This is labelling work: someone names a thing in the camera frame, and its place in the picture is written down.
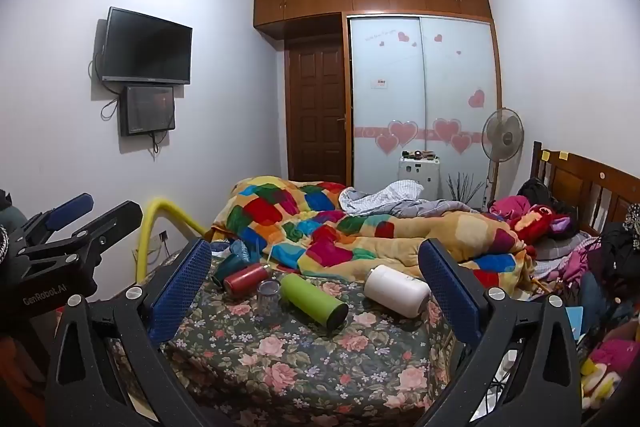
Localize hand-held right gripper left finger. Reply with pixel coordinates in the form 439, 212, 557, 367
45, 238, 221, 427

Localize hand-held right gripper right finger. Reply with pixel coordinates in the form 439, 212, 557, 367
417, 238, 585, 427

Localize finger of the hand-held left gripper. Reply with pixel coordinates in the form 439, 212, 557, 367
25, 200, 145, 269
7, 193, 95, 249

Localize white bottle cup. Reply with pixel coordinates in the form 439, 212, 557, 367
363, 264, 432, 319

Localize red bottle cup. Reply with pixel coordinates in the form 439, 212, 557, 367
223, 262, 274, 298

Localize clear glass cup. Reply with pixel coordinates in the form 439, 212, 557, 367
257, 279, 281, 316

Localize green bottle cup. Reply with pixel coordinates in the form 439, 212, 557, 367
279, 273, 350, 331

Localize teal bottle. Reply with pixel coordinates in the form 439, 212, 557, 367
211, 253, 249, 289

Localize dry branch decoration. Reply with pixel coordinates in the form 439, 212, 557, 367
447, 172, 487, 210

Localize red plush toy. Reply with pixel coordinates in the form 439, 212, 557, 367
487, 197, 577, 242

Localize grey striped cloth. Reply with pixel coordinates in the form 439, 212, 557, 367
338, 180, 482, 219

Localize pink clothing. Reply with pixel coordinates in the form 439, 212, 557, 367
549, 232, 602, 289

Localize white appliance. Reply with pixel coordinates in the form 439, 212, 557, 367
398, 155, 442, 200

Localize black backpack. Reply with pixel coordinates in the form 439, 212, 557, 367
517, 178, 552, 208

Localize floral bed sheet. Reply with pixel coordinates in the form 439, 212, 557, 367
107, 252, 482, 427

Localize colourful patchwork blanket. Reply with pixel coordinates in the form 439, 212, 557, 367
210, 177, 537, 299

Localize yellow and pink plush toy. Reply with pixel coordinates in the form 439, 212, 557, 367
581, 324, 640, 409

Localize black clothing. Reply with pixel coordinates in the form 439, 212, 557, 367
597, 204, 640, 289

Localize standing fan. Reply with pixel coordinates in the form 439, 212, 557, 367
480, 107, 525, 208

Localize wooden headboard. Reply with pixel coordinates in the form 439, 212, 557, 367
529, 140, 640, 239

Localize brown wooden door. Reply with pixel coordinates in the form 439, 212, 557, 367
284, 34, 350, 186

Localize frosted wardrobe door with hearts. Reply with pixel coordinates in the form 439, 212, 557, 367
348, 16, 424, 188
420, 16, 497, 204

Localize yellow padded rail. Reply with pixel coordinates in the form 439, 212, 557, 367
137, 197, 209, 284

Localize black television cable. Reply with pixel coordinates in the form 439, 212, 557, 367
89, 52, 123, 121

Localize small black wall monitor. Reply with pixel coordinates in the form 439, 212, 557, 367
119, 85, 177, 137

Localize black wall television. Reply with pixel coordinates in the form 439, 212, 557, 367
100, 7, 194, 86

